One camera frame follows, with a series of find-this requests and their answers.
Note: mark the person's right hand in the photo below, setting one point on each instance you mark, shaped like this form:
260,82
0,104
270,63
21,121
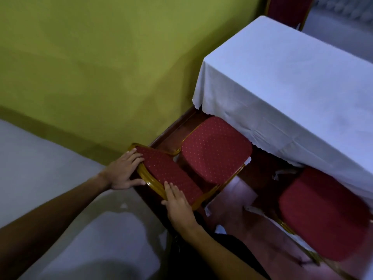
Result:
179,208

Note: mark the person's left hand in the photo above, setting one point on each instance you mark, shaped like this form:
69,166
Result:
119,174

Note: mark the person's left little finger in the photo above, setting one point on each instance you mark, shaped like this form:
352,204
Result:
129,153

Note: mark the person's right little finger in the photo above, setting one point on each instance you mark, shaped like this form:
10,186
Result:
183,200

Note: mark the person's left middle finger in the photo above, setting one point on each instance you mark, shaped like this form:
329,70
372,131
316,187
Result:
136,162

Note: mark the person's left thumb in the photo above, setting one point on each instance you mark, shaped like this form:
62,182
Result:
135,182

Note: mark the person's right thumb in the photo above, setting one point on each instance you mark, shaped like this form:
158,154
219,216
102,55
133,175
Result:
165,203

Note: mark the person's right middle finger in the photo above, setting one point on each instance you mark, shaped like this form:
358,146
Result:
173,193

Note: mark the red dotted chair gold frame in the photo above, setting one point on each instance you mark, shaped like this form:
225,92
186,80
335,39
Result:
323,212
288,8
215,148

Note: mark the person's right forearm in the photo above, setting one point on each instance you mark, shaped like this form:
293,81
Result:
215,253

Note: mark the person's left forearm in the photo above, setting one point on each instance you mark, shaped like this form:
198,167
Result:
49,227

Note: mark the white plastic wrap scrap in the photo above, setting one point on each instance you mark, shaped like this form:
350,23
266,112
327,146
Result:
208,209
220,229

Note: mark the dark wooden baseboard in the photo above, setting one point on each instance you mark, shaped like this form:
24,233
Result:
174,128

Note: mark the person's black clothing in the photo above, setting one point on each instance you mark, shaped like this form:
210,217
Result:
186,259

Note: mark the white tablecloth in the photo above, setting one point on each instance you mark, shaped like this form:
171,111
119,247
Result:
285,93

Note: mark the white ruffled cloth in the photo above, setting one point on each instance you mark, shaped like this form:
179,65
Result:
343,7

